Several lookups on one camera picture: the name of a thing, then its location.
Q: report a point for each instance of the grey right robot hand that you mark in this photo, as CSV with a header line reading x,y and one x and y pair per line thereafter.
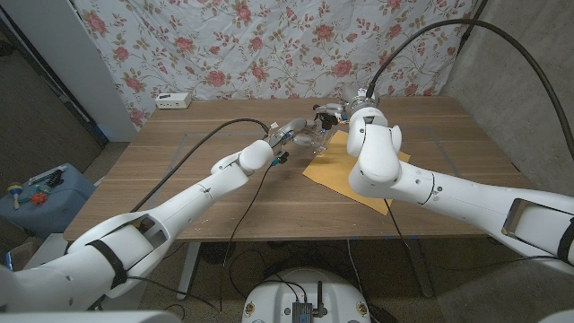
x,y
356,98

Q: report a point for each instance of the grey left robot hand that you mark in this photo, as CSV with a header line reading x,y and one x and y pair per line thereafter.
x,y
293,130

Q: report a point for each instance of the clear plastic dispenser bottle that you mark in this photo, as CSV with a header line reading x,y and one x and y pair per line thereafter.
x,y
326,142

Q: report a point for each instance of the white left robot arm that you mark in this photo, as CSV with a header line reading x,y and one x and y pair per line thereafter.
x,y
179,211

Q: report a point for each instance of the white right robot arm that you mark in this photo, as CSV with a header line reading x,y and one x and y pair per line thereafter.
x,y
448,193

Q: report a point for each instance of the yellow paper envelope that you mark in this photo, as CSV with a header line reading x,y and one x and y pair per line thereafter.
x,y
332,175

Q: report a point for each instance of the floral rose backdrop cloth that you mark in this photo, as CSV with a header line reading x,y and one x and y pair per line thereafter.
x,y
278,49

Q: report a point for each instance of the white power strip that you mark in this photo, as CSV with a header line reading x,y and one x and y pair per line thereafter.
x,y
172,101

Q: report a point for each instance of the black backdrop pole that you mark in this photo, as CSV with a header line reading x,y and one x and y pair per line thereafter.
x,y
471,20

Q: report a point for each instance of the black round floor disc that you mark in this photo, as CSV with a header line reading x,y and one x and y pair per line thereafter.
x,y
217,252

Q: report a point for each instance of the white robot torso base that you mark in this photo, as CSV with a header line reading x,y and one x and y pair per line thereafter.
x,y
278,298

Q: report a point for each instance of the white table leg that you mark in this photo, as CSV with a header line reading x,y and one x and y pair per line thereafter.
x,y
187,273

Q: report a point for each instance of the grey table leg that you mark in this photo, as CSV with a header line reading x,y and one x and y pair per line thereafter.
x,y
419,269

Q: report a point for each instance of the white cabinet panel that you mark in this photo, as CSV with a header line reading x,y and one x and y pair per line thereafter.
x,y
76,58

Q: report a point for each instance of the black toy piece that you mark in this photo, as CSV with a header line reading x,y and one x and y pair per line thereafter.
x,y
54,178

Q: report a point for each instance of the white flat tool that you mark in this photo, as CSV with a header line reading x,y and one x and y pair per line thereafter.
x,y
45,176

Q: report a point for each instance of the blue storage box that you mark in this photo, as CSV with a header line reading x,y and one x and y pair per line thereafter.
x,y
54,211

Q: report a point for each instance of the orange toy piece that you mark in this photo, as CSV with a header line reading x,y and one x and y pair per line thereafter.
x,y
38,198

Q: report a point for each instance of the white robot torso rim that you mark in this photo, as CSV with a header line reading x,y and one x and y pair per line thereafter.
x,y
89,317

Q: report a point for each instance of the yellow and blue maraca toy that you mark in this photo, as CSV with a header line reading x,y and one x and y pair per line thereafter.
x,y
15,190

